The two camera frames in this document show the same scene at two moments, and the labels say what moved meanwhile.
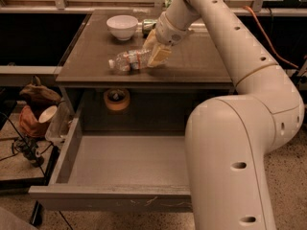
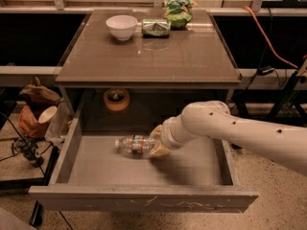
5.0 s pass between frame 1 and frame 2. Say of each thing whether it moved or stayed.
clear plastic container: stayed
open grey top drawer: stayed
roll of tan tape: stayed
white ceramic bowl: stayed
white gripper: moved
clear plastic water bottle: moved
